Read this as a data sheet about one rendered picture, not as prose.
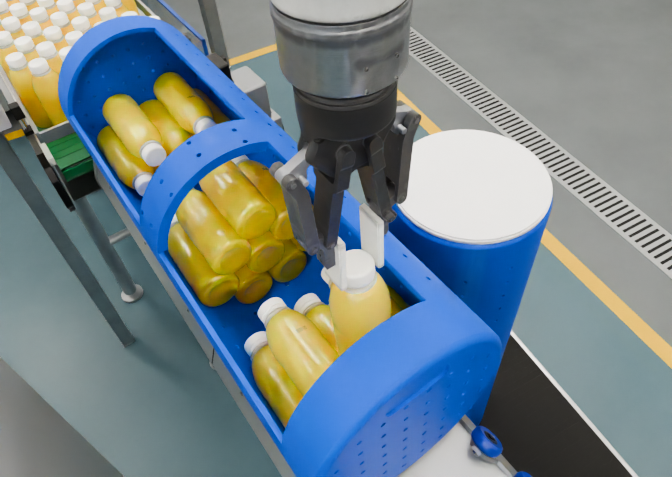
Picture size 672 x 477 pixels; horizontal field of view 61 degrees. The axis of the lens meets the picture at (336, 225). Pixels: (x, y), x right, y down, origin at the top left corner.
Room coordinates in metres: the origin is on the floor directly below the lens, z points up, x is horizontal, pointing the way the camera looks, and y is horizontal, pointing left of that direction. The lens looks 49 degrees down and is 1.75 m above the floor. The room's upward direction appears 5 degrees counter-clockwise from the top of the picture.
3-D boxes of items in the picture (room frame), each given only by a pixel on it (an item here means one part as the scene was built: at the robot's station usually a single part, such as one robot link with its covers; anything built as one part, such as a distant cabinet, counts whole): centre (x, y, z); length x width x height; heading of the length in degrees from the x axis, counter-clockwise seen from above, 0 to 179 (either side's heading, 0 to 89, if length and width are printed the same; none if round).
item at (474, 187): (0.70, -0.24, 1.03); 0.28 x 0.28 x 0.01
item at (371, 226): (0.36, -0.03, 1.32); 0.03 x 0.01 x 0.07; 31
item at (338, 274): (0.33, 0.00, 1.32); 0.03 x 0.01 x 0.07; 31
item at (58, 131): (1.12, 0.46, 0.96); 0.40 x 0.01 x 0.03; 121
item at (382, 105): (0.35, -0.02, 1.48); 0.08 x 0.07 x 0.09; 121
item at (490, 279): (0.70, -0.24, 0.59); 0.28 x 0.28 x 0.88
